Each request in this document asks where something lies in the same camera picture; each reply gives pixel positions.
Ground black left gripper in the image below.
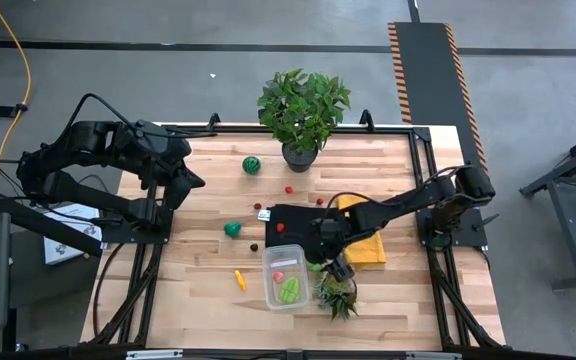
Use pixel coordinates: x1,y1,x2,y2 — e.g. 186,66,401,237
160,142,207,191

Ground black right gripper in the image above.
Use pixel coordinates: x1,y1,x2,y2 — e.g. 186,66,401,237
311,215,355,266

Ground striped green toy watermelon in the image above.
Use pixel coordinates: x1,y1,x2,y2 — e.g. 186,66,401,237
241,155,263,176

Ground clear plastic tupperware container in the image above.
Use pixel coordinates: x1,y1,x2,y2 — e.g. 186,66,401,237
261,243,312,311

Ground yellow folded cloth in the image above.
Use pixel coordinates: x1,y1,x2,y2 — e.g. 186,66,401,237
336,193,388,271

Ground succulent plant in dark pot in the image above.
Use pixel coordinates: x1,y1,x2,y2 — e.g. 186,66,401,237
312,269,360,322

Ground black cloth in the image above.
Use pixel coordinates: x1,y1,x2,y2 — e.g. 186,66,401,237
264,203,349,251

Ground light green toy starfruit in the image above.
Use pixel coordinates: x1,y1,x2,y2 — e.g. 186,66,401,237
277,276,302,305

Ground leafy green potted plant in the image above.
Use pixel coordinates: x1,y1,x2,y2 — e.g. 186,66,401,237
256,68,353,174

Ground white printed booklet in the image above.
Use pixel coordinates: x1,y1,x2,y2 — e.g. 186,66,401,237
42,202,103,266

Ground black metal beam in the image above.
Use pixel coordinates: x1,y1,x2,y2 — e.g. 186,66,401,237
0,192,105,259

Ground black floor mat striped edges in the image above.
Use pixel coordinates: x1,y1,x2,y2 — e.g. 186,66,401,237
386,20,489,174

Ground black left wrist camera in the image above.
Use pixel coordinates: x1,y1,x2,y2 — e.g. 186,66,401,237
165,174,193,212

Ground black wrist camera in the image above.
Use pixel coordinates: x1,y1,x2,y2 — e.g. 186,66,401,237
165,174,193,212
328,256,357,284

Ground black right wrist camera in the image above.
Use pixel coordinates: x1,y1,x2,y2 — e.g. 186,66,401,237
328,256,357,284

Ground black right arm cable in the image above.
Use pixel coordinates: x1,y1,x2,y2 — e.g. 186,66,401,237
323,191,372,224

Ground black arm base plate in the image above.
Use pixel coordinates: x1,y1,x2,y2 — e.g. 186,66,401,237
416,207,490,250
101,208,175,245

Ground black aluminium table frame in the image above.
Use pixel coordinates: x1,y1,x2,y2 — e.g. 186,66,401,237
80,109,507,351

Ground silver bracket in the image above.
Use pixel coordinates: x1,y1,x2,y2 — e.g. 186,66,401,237
406,351,462,360
126,349,184,360

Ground black floor bracket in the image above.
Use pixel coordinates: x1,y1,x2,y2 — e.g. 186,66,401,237
0,102,30,119

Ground yellow cable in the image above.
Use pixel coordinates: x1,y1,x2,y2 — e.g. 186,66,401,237
0,0,33,192

